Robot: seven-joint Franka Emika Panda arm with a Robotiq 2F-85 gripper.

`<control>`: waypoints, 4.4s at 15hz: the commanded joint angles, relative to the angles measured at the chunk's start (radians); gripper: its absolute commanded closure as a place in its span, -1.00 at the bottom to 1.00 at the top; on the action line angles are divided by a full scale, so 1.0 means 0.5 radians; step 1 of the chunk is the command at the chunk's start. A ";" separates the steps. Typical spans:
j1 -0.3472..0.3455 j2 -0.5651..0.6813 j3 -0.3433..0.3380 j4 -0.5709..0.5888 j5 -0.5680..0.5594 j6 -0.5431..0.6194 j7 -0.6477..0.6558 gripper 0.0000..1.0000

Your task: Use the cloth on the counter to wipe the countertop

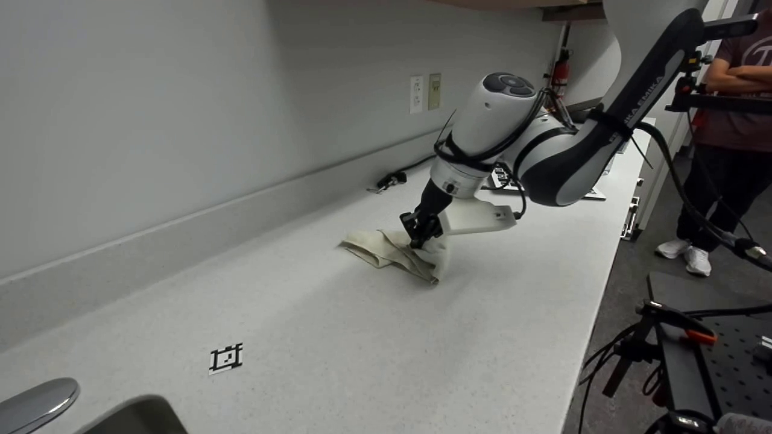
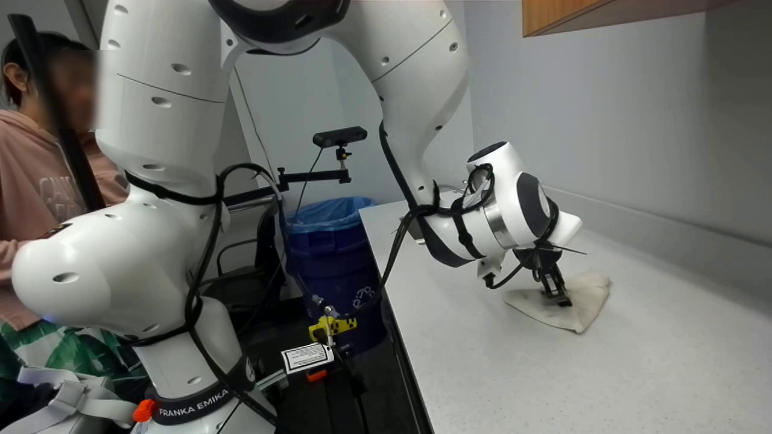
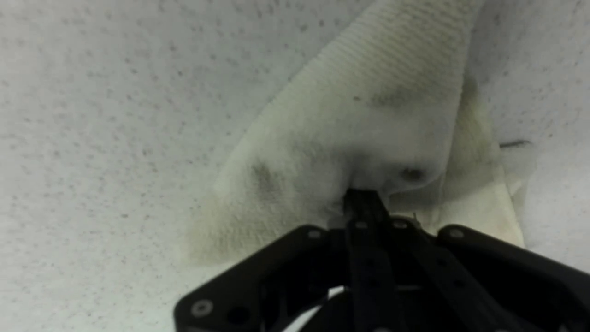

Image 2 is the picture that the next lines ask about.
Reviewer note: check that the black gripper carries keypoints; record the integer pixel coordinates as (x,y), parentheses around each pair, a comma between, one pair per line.
(543,262)

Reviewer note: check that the beige wiping cloth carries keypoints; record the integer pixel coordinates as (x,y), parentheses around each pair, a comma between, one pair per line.
(582,302)

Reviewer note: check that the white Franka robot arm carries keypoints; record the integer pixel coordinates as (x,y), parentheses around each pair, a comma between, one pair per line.
(103,273)

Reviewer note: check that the blue recycling bin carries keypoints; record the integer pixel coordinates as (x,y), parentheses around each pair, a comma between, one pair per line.
(334,257)

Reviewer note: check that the yellow clamp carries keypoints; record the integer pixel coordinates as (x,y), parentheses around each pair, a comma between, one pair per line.
(331,326)

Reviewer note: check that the white label tag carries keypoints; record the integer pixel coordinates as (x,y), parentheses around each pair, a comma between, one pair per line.
(304,359)

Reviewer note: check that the orange knob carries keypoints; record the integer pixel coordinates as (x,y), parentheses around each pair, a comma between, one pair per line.
(143,411)

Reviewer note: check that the green patterned fabric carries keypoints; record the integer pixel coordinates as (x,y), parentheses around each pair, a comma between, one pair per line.
(55,359)

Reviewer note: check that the standing person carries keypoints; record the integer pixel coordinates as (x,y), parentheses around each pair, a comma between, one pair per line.
(31,194)

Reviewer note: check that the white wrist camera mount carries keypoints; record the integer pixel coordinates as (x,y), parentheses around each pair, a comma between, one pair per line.
(568,230)

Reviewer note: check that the small black camera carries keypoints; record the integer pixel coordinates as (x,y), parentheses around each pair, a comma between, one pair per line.
(338,136)

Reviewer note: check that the wooden wall cabinet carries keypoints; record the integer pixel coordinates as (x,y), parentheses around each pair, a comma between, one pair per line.
(562,13)

